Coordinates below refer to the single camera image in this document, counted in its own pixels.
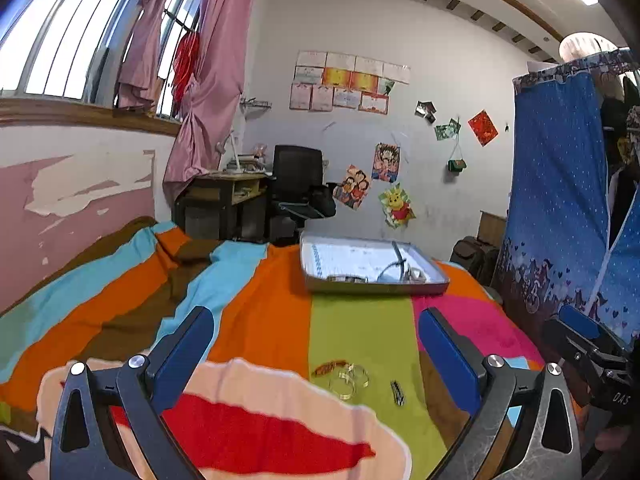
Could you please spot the orange rubber band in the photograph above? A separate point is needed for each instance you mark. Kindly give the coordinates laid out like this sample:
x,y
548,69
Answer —
x,y
327,368

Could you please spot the short pink curtain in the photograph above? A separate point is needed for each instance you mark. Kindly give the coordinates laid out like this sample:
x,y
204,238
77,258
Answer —
x,y
145,60

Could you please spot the stack of books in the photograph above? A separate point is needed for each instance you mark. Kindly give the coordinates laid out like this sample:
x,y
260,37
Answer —
x,y
247,164

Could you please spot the group of wall certificates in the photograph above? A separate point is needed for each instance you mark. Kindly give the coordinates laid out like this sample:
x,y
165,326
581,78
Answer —
x,y
345,82

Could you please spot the black office chair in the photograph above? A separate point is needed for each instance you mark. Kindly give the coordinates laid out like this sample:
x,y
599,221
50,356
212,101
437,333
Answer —
x,y
297,175

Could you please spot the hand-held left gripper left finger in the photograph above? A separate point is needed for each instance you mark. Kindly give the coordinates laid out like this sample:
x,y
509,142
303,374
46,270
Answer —
x,y
182,355

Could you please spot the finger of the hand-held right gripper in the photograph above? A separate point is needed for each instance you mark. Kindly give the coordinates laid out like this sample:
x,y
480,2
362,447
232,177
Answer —
x,y
580,319
565,337

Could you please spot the dark wall photos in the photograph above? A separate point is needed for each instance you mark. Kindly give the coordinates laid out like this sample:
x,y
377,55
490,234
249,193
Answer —
x,y
425,111

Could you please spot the cartoon family wall poster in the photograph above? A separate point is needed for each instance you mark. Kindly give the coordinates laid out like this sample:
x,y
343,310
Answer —
x,y
351,187

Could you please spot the dark hanging clothes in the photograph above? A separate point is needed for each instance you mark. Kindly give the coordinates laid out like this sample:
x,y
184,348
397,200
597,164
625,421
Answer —
x,y
622,185

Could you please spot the red hanging ornament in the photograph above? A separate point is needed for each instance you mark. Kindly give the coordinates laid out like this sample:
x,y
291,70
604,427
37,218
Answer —
x,y
186,65

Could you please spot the colourful patchwork blanket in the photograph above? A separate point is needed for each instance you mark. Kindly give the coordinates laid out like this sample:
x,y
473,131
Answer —
x,y
280,310

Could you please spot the metal wall rack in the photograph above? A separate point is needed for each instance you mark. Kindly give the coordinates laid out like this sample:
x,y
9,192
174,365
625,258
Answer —
x,y
255,104

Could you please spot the dark suitcase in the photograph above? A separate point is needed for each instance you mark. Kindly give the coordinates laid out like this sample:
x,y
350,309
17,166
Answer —
x,y
472,260

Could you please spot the cartoon boy wall poster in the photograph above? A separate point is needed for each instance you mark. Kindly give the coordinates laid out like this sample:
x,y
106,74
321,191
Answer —
x,y
385,162

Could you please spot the green wall photo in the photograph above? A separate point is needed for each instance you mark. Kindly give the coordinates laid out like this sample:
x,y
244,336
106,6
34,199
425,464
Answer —
x,y
447,129

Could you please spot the wooden board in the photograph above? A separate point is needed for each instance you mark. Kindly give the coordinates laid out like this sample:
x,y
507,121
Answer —
x,y
492,227

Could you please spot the black and white beaded strip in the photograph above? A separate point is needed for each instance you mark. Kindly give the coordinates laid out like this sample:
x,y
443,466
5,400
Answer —
x,y
397,393

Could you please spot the metal window grille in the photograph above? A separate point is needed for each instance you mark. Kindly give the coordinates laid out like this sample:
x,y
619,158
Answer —
x,y
65,20

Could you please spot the person's right hand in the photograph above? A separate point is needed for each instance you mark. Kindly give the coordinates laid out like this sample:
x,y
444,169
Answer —
x,y
617,441

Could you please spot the pink round shade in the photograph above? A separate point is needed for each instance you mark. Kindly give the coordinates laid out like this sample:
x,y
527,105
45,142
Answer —
x,y
585,46

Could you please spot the yellow bear wall poster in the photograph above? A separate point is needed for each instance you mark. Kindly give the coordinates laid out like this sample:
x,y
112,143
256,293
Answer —
x,y
397,207

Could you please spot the grey tray box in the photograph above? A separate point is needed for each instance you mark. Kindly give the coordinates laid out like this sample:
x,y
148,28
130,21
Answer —
x,y
350,287

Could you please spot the small green hanging bag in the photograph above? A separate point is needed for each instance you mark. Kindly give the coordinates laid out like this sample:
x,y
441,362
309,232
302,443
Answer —
x,y
457,165

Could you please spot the long pink curtain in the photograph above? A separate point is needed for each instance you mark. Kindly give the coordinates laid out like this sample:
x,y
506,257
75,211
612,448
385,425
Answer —
x,y
210,110

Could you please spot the red paper square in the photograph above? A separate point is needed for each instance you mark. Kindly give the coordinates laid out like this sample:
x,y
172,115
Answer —
x,y
483,127

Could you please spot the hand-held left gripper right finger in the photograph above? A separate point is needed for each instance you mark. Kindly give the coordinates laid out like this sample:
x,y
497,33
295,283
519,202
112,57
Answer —
x,y
447,360

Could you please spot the blue fabric wardrobe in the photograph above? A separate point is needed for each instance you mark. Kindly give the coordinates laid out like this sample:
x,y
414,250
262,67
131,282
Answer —
x,y
555,185

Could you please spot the wooden desk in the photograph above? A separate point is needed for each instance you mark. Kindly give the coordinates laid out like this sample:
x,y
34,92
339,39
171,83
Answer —
x,y
210,195

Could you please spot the white desk lamp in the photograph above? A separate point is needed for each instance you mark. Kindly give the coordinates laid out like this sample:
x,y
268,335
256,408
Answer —
x,y
225,147

